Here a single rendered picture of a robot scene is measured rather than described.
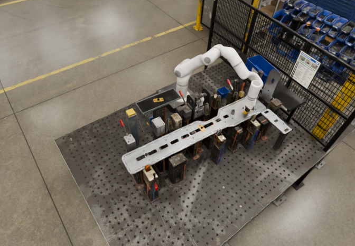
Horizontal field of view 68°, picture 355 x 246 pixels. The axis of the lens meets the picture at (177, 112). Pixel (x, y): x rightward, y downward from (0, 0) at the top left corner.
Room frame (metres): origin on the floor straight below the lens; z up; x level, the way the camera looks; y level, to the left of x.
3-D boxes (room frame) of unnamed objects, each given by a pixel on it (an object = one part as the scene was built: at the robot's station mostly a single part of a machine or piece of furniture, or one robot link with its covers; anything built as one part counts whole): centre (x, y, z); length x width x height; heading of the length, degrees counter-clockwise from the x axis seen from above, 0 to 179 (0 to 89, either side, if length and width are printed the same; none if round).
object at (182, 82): (2.01, -0.05, 1.10); 0.19 x 0.12 x 0.24; 148
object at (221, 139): (1.28, -0.36, 0.87); 0.12 x 0.09 x 0.35; 34
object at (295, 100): (2.06, -0.85, 1.01); 0.90 x 0.22 x 0.03; 34
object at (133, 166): (1.38, -0.20, 1.00); 1.38 x 0.22 x 0.02; 124
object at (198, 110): (1.62, -0.18, 0.94); 0.18 x 0.13 x 0.49; 124
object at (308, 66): (1.88, -1.11, 1.30); 0.23 x 0.02 x 0.31; 34
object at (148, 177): (0.91, 0.17, 0.88); 0.15 x 0.11 x 0.36; 34
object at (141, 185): (1.04, 0.31, 0.84); 0.18 x 0.06 x 0.29; 34
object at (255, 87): (1.62, -0.63, 1.28); 0.09 x 0.08 x 0.13; 146
